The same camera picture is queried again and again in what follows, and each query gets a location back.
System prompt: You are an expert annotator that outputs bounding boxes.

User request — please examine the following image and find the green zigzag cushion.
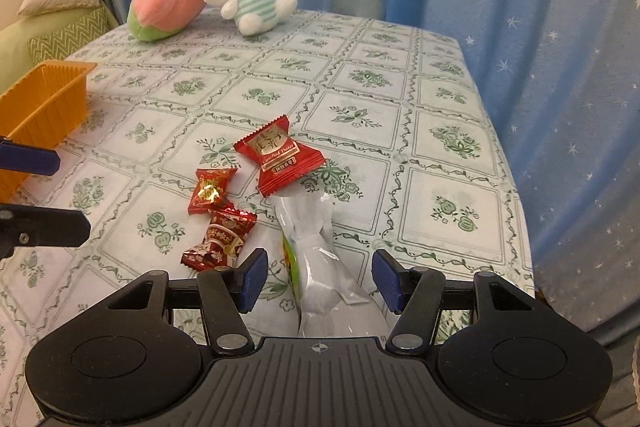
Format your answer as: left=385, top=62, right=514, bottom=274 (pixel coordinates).
left=27, top=6, right=121, bottom=62

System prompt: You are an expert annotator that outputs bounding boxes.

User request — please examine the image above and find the red brown candy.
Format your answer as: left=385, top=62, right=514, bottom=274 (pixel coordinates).
left=181, top=203, right=258, bottom=272

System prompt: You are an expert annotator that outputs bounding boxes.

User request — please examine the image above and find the light green sofa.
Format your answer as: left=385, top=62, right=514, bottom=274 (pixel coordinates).
left=0, top=4, right=121, bottom=95

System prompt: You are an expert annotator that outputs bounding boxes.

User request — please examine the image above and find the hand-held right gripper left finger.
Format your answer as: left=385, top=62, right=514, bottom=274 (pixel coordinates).
left=90, top=248, right=269, bottom=356

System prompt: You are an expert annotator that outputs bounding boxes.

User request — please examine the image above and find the orange plastic tray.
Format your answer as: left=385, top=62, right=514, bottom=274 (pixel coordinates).
left=0, top=61, right=99, bottom=202

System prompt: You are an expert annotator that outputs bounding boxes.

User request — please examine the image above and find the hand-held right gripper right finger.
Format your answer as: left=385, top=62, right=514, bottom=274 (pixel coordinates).
left=371, top=249, right=547, bottom=356

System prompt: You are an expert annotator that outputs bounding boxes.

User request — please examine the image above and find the small red candy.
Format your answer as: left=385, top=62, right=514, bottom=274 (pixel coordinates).
left=187, top=168, right=239, bottom=216

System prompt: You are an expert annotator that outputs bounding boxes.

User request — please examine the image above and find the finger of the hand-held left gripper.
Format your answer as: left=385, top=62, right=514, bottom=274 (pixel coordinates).
left=0, top=204, right=92, bottom=258
left=0, top=136, right=62, bottom=176

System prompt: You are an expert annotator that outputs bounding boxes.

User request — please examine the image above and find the long green snack packet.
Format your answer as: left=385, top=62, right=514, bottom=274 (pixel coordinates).
left=274, top=193, right=393, bottom=339

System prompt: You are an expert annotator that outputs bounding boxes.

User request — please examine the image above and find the red snack packet gold label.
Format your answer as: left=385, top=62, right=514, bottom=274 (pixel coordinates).
left=233, top=114, right=326, bottom=198

